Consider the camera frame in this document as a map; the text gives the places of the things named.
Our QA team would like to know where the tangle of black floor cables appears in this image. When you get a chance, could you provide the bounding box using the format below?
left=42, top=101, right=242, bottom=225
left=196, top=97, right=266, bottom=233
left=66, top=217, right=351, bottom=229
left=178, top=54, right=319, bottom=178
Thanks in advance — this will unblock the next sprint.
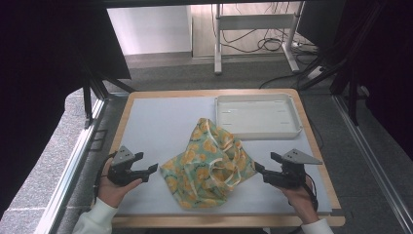
left=219, top=2, right=318, bottom=56

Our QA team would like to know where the white power strip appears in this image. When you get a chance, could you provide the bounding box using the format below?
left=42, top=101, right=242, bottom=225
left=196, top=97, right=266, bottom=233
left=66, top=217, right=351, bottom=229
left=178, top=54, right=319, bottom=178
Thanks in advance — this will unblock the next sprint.
left=306, top=65, right=326, bottom=81

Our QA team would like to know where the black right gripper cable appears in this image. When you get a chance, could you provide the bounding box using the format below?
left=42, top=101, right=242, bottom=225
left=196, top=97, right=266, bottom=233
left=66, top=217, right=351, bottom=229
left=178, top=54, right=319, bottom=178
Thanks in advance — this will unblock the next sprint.
left=287, top=173, right=319, bottom=213

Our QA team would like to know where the person's right hand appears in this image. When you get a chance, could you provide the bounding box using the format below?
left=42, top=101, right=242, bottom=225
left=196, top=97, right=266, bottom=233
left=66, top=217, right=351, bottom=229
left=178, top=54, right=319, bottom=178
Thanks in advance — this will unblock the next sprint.
left=278, top=179, right=321, bottom=225

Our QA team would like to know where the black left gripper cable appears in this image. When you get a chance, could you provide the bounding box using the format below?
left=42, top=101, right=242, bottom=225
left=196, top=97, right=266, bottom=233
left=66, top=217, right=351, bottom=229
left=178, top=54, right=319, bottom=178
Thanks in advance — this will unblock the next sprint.
left=93, top=151, right=119, bottom=200

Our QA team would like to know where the aluminium rail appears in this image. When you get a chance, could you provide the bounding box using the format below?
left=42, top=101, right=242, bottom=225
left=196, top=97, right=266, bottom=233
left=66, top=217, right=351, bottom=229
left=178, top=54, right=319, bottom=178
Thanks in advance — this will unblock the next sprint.
left=332, top=94, right=413, bottom=234
left=33, top=93, right=109, bottom=234

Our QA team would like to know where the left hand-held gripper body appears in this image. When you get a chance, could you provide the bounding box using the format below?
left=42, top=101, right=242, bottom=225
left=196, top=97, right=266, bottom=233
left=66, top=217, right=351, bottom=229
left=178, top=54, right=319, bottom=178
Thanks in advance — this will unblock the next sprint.
left=106, top=145, right=150, bottom=187

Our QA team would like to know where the dark curtain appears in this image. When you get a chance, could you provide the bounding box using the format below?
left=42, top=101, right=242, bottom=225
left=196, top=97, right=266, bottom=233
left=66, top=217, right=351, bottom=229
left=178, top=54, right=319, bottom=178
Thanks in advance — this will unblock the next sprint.
left=0, top=0, right=132, bottom=219
left=334, top=0, right=413, bottom=161

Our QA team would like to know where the person's left hand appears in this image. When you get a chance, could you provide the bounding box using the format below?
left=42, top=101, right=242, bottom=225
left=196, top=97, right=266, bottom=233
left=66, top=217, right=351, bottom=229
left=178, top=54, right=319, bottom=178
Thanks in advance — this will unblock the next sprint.
left=96, top=175, right=144, bottom=210

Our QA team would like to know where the white metal desk frame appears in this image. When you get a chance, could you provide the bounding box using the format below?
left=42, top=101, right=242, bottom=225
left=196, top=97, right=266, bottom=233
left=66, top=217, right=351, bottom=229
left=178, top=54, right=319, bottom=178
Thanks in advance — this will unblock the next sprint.
left=212, top=2, right=302, bottom=76

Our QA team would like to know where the grey table mat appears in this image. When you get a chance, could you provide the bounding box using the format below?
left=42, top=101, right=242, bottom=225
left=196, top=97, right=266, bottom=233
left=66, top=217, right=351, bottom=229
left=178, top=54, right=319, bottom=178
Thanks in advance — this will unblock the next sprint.
left=116, top=96, right=333, bottom=216

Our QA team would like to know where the white plastic tray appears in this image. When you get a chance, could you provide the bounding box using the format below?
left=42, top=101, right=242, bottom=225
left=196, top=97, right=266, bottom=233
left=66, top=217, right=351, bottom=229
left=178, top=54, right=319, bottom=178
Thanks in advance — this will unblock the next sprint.
left=214, top=93, right=304, bottom=141

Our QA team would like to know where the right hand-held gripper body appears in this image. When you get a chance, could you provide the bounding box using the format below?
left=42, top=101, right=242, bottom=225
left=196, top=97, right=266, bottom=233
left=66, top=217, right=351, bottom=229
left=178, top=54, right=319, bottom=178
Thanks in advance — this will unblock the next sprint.
left=262, top=148, right=323, bottom=190

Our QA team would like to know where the green yellow patterned cloth bag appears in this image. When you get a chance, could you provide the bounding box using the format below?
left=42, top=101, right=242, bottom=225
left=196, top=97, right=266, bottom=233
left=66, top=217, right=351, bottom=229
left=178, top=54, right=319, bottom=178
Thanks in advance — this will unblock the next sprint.
left=159, top=117, right=258, bottom=210

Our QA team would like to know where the white panel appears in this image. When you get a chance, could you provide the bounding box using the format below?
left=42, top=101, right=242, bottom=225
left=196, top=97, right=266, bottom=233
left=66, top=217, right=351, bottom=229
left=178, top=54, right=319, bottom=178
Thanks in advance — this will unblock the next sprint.
left=106, top=5, right=193, bottom=57

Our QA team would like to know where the dark floor plate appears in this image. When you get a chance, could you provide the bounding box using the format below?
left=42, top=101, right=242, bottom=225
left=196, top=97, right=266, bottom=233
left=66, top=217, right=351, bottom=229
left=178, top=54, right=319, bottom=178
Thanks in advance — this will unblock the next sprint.
left=90, top=129, right=109, bottom=152

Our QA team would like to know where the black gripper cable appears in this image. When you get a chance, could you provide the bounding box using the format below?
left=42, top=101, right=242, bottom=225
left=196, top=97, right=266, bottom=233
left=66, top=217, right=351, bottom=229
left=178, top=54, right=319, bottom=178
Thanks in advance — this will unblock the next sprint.
left=93, top=151, right=119, bottom=200
left=287, top=173, right=319, bottom=213

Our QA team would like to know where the black metal stand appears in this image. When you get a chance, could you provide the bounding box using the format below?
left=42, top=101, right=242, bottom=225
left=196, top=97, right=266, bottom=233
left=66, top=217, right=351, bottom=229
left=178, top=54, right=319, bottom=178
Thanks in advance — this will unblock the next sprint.
left=297, top=0, right=363, bottom=127
left=80, top=62, right=136, bottom=130

